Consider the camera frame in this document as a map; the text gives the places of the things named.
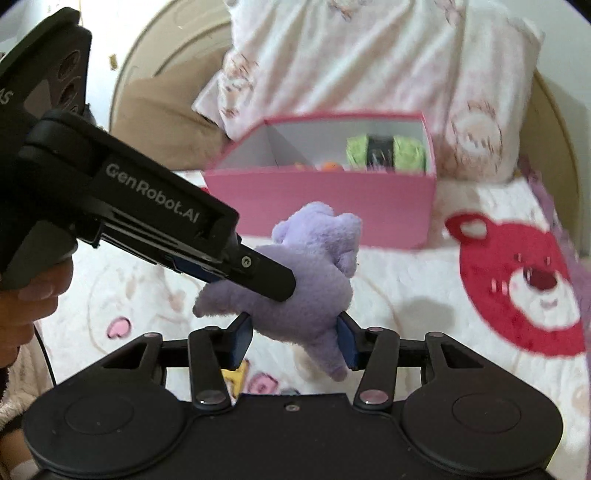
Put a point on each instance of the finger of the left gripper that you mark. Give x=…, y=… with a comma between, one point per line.
x=257, y=273

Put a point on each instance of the pink white pillow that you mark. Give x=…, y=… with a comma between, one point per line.
x=466, y=66

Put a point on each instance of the brown pillow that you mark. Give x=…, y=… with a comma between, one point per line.
x=155, y=116

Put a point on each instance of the pink storage box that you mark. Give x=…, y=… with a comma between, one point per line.
x=275, y=169

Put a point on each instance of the purple plush toy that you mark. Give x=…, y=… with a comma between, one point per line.
x=320, y=248

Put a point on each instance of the person left hand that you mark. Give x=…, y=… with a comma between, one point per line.
x=20, y=309

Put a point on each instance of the beige headboard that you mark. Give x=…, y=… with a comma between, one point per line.
x=191, y=29

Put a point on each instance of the green yarn ball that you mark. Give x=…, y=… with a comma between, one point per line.
x=392, y=153

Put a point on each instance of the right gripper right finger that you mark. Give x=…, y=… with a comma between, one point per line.
x=379, y=353

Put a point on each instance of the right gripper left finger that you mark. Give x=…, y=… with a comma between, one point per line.
x=206, y=353

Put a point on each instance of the bear print blanket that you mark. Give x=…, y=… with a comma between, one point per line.
x=498, y=275

